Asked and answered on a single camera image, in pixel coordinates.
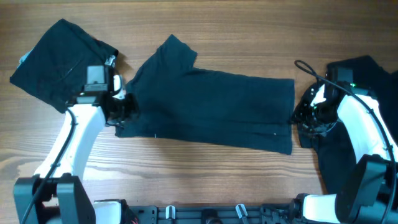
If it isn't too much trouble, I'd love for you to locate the dark green t-shirt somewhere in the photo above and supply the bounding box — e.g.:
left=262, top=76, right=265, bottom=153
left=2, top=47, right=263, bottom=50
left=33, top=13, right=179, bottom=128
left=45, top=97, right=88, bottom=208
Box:
left=116, top=35, right=295, bottom=155

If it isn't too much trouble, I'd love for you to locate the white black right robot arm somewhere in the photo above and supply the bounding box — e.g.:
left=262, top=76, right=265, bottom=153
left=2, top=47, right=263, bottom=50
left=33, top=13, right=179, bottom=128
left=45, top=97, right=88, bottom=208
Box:
left=292, top=84, right=397, bottom=223

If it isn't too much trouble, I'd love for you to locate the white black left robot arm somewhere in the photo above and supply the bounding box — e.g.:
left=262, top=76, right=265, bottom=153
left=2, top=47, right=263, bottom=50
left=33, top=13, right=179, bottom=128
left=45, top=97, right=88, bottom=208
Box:
left=13, top=91, right=139, bottom=223

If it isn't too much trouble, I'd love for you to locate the dark clothes pile right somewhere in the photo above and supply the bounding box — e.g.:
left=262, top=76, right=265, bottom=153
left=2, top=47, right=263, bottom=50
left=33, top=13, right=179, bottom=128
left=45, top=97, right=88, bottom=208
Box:
left=297, top=55, right=397, bottom=194

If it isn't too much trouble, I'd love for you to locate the folded dark pants pile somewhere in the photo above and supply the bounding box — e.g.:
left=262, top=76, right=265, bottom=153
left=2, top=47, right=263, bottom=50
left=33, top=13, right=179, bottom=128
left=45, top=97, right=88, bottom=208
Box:
left=10, top=19, right=118, bottom=113

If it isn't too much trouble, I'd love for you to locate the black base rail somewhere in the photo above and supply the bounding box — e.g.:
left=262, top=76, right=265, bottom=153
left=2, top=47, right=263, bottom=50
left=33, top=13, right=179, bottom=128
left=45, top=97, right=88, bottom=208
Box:
left=70, top=203, right=299, bottom=224

